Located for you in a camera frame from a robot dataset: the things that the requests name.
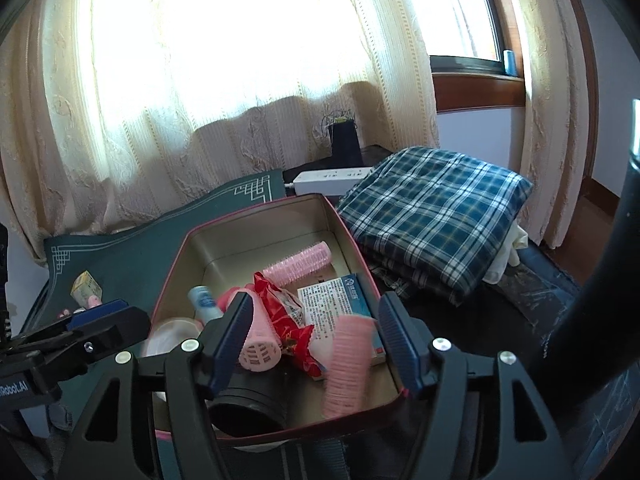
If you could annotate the white tape roll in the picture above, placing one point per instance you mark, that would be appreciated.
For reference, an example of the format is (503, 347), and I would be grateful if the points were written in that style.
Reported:
(168, 334)

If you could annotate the blue bottle on sill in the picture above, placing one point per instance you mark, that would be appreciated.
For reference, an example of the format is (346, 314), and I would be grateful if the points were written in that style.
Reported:
(509, 63)

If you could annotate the thin pink hair roller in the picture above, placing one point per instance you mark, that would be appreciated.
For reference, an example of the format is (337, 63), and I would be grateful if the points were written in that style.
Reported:
(299, 265)

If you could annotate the black cylinder container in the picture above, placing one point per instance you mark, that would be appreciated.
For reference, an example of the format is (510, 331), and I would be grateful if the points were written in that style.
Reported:
(253, 403)

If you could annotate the dark green table mat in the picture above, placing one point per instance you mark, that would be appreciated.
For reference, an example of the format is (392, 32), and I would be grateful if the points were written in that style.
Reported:
(132, 266)

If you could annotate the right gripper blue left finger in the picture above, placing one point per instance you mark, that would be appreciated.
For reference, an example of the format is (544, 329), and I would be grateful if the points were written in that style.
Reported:
(229, 337)

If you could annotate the light blue small tube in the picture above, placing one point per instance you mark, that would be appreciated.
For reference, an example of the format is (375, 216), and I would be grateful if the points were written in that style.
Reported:
(205, 307)

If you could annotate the beige lace curtain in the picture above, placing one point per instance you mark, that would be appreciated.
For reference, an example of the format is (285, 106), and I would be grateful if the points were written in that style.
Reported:
(114, 112)

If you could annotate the large pink hair roller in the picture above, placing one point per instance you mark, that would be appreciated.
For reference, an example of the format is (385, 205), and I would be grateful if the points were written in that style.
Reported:
(346, 379)

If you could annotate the plaid folded cloth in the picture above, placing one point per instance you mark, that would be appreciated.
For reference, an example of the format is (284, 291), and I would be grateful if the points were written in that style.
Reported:
(432, 219)

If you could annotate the yellow white small carton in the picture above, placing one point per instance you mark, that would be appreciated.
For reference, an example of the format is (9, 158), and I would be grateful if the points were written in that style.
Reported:
(84, 286)

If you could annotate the red snack packet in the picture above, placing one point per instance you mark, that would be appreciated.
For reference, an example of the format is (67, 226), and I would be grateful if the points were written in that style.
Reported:
(287, 318)

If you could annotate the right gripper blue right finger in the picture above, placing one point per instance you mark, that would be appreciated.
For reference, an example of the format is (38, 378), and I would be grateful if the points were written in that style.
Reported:
(403, 343)

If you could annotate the pink thread spool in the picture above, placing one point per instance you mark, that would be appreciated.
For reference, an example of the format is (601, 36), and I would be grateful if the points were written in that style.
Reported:
(93, 301)

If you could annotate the red tin storage box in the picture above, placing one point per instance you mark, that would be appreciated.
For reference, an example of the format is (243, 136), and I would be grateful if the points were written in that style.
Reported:
(228, 252)

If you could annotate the dark thread cone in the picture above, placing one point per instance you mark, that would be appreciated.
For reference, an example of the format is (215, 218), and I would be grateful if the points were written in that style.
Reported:
(345, 148)

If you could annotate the white power strip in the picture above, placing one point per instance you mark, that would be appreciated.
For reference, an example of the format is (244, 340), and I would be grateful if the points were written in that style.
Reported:
(329, 182)

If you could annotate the blue white medicine box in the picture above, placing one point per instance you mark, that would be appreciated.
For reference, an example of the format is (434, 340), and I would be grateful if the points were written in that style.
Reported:
(323, 303)

